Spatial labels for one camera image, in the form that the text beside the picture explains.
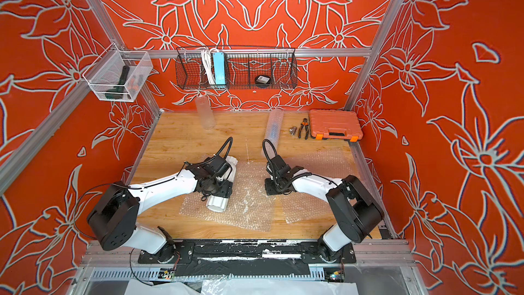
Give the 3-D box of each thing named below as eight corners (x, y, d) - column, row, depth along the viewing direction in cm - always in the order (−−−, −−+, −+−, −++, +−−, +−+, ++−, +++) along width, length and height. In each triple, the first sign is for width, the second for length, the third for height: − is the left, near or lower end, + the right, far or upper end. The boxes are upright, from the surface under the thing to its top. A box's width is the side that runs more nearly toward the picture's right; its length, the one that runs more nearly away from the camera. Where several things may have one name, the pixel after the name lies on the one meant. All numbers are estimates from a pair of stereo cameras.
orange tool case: (312, 141, 106) (313, 136, 103) (306, 114, 118) (307, 109, 115) (363, 140, 105) (366, 136, 102) (352, 113, 118) (354, 109, 115)
